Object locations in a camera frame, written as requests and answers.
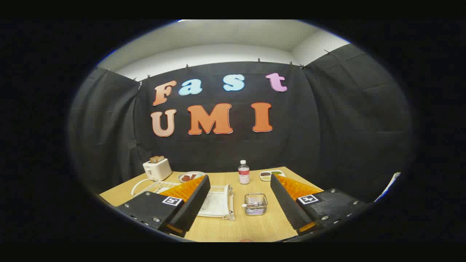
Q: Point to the small white meat dish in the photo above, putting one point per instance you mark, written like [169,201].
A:
[182,174]

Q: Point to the white divided condiment tray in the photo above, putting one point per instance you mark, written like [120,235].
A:
[263,177]

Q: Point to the white toaster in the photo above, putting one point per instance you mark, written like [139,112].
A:
[158,170]

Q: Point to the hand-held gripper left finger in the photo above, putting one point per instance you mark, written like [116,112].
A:
[193,203]

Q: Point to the white-tipped spoon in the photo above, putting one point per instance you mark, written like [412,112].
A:
[244,206]

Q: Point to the clear bottle red label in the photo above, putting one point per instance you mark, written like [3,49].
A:
[244,174]

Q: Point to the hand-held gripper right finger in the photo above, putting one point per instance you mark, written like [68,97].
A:
[287,203]

